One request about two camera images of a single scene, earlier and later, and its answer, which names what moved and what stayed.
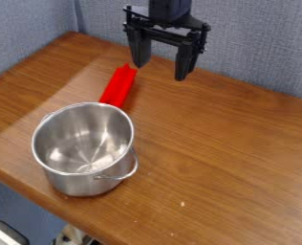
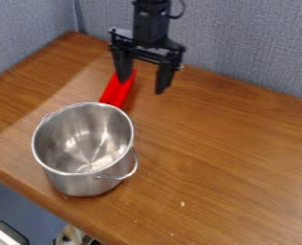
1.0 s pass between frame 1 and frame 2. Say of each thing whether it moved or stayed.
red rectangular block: stayed
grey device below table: stayed
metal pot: stayed
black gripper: moved
